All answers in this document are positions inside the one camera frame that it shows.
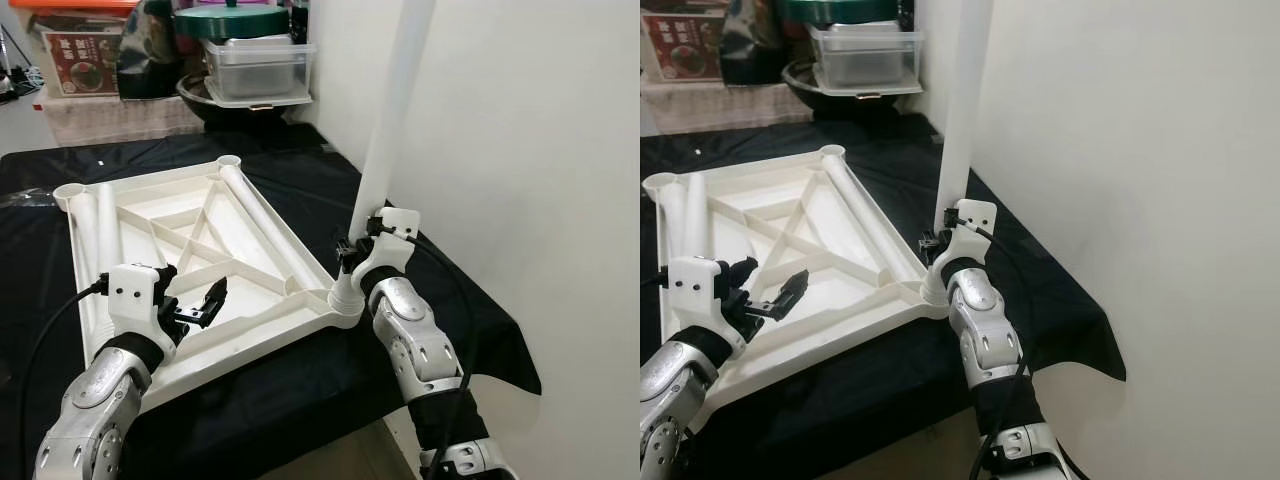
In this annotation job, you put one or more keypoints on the white plastic table top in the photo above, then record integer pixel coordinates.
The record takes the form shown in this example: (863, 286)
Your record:
(830, 300)
(240, 300)

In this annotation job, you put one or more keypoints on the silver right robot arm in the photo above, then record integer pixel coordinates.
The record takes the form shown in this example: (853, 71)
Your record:
(415, 335)
(985, 330)

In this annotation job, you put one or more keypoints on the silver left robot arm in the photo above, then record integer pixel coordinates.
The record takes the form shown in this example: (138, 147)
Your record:
(95, 410)
(670, 390)

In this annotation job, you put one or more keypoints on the black tablecloth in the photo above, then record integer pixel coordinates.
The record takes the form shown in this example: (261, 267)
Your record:
(900, 400)
(300, 420)

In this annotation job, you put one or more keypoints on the clear tape strip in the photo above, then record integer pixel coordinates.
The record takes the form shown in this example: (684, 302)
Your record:
(30, 195)

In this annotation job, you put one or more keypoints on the beige cloth covered shelf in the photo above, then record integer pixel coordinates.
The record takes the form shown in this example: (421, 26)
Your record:
(720, 108)
(120, 120)

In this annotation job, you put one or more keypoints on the black wok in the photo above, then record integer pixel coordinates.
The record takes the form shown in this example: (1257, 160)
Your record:
(800, 90)
(200, 105)

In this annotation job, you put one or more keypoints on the clear plastic container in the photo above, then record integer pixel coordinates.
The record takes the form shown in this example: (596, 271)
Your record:
(865, 55)
(260, 70)

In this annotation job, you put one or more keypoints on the black bag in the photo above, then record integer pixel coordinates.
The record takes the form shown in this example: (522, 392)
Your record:
(750, 45)
(150, 50)

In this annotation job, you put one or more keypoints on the red printed carton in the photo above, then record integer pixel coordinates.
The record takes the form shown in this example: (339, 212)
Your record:
(85, 65)
(685, 48)

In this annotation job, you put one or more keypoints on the green round pot lid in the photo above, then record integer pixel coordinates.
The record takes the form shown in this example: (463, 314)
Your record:
(840, 10)
(230, 22)

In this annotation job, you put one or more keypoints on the orange box lid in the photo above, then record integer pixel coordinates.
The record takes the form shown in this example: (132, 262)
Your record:
(70, 4)

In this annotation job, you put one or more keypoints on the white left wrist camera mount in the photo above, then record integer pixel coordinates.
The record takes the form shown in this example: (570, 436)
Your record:
(692, 285)
(135, 290)

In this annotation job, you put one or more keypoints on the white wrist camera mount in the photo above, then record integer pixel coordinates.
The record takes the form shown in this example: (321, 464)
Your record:
(692, 285)
(135, 290)
(398, 228)
(975, 220)

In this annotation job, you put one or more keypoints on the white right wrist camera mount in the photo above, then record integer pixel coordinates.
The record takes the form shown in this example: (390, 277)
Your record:
(975, 220)
(398, 228)

